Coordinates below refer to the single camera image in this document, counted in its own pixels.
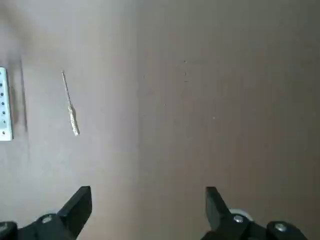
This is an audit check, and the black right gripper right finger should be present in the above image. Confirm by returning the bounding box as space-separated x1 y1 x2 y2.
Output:
199 186 310 240

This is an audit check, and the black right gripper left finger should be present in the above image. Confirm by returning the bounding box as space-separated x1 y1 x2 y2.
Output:
0 185 92 240

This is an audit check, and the white test tube rack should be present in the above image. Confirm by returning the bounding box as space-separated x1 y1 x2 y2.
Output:
0 66 14 142

